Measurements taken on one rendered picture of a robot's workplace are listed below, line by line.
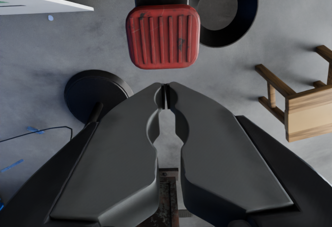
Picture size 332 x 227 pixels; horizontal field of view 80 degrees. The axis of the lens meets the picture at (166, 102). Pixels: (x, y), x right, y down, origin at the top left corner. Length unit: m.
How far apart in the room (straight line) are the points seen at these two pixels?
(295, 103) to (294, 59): 0.37
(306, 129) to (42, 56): 1.24
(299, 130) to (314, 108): 0.11
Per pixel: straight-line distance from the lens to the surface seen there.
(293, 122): 0.96
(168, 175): 1.54
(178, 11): 0.19
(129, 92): 1.09
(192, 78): 1.07
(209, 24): 1.00
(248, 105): 1.26
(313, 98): 0.93
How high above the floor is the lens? 0.95
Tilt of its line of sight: 57 degrees down
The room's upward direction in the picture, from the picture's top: 177 degrees clockwise
